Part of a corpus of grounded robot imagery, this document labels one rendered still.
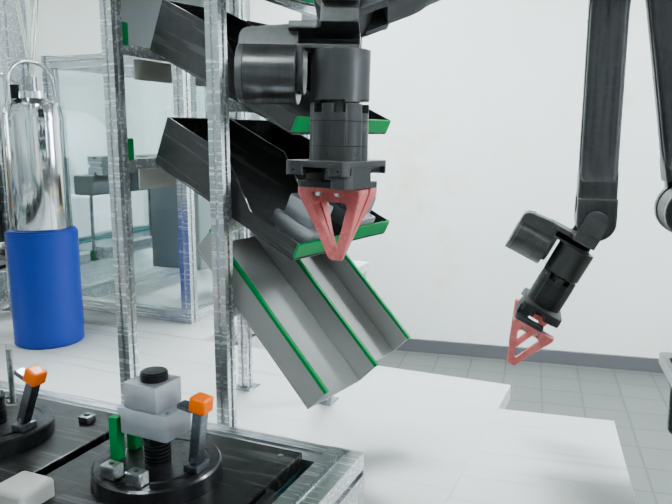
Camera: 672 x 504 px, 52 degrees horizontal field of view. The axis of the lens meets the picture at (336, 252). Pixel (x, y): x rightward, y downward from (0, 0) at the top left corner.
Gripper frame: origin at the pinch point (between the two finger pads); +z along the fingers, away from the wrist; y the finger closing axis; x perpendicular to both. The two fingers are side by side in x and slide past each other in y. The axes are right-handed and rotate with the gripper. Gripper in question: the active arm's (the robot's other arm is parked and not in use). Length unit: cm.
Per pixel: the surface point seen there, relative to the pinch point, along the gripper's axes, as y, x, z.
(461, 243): -342, -72, 50
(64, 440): 1.8, -35.8, 27.0
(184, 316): -81, -79, 36
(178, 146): -18.6, -33.2, -9.4
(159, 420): 6.8, -16.8, 18.6
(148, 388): 6.8, -18.2, 15.3
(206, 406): 5.0, -12.2, 16.8
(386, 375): -66, -18, 37
